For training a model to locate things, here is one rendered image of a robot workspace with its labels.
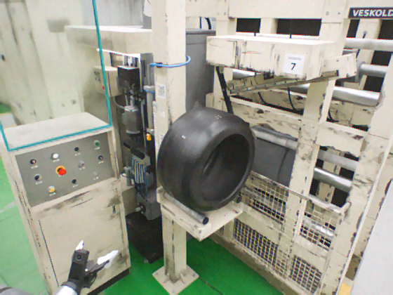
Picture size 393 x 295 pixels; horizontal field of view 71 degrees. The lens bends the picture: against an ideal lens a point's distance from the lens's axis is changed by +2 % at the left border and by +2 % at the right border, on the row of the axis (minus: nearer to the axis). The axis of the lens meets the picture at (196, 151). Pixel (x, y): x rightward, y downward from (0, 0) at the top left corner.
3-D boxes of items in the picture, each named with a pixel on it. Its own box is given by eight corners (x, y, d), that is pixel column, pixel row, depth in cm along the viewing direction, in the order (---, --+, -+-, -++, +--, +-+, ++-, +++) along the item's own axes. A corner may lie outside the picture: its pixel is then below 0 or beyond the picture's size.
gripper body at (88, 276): (80, 270, 105) (59, 298, 95) (79, 253, 101) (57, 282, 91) (99, 275, 104) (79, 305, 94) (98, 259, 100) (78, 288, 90)
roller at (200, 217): (163, 197, 168) (163, 191, 166) (169, 194, 171) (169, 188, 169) (203, 226, 145) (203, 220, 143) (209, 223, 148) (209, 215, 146)
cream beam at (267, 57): (204, 64, 156) (205, 36, 149) (233, 60, 171) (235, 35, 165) (305, 81, 116) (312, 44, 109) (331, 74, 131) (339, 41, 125)
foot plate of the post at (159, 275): (151, 274, 221) (151, 271, 219) (177, 257, 238) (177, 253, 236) (172, 297, 204) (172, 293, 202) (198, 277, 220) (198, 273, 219)
